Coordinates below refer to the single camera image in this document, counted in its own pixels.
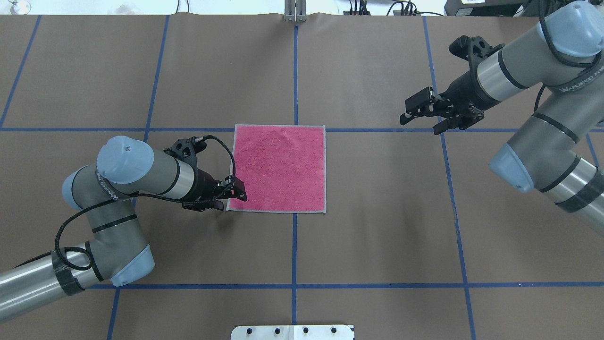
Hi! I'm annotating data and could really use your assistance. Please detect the pink and grey towel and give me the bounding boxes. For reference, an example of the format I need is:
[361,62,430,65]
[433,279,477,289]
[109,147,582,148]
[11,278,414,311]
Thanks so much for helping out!
[227,124,327,213]

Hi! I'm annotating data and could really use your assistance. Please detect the brown table mat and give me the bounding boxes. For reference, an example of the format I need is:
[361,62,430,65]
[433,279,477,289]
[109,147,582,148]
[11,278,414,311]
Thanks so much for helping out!
[1,13,603,340]

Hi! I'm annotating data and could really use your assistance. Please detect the blue tape strip lengthwise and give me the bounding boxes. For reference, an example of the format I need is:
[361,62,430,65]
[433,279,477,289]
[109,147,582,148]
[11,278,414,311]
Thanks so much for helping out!
[291,25,300,325]

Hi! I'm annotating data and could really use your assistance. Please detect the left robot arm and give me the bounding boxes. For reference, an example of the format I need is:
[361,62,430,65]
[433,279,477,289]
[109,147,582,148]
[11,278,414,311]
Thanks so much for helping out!
[0,135,247,322]

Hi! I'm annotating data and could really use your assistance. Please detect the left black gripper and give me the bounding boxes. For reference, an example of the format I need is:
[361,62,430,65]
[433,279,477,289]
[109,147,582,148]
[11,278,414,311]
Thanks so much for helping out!
[182,169,248,212]

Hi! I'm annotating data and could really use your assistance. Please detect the white camera stand base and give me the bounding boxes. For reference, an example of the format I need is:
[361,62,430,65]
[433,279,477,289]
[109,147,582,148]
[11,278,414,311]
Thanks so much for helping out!
[230,324,356,340]

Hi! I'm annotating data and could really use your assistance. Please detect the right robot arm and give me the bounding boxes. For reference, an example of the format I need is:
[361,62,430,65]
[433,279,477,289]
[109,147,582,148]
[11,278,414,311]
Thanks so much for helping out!
[400,0,604,234]

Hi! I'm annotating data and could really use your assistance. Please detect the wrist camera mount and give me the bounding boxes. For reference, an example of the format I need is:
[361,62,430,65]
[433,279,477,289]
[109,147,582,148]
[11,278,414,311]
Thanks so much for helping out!
[448,35,505,68]
[163,137,207,168]

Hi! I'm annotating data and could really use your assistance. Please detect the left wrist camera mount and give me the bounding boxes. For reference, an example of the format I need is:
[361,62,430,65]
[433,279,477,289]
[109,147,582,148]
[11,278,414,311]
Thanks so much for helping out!
[163,137,207,168]

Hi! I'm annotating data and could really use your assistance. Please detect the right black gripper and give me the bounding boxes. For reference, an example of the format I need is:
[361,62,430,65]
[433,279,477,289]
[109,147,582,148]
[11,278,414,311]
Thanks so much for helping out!
[400,71,485,136]

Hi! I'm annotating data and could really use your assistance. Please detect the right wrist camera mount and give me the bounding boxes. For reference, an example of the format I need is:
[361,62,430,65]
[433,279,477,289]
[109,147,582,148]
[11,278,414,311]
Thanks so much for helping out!
[448,35,505,68]

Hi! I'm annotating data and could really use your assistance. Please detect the blue tape strip crosswise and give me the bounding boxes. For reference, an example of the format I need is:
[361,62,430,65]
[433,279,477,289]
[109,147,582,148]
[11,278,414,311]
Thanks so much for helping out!
[0,127,604,133]

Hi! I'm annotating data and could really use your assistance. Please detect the aluminium frame post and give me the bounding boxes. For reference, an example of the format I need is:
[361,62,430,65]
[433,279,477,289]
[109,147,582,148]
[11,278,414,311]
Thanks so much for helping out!
[283,0,308,23]

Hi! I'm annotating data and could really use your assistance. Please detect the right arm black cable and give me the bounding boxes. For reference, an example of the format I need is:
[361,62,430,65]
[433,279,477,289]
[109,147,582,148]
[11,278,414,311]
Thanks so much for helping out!
[533,0,602,114]

